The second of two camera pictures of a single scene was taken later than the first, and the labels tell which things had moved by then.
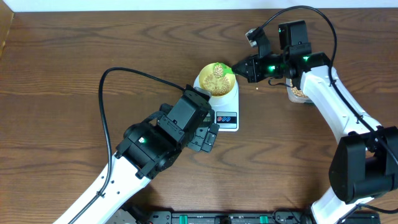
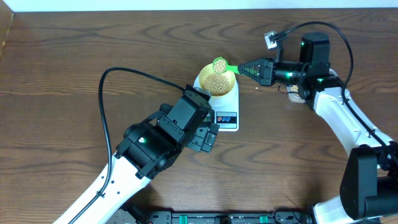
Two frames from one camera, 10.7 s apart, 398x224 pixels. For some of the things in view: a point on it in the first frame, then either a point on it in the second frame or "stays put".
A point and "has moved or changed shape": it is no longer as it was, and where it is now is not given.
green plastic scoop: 220,70 has moved or changed shape
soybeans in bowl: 216,85 stays put
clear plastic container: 295,94 stays put
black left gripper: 198,141 stays put
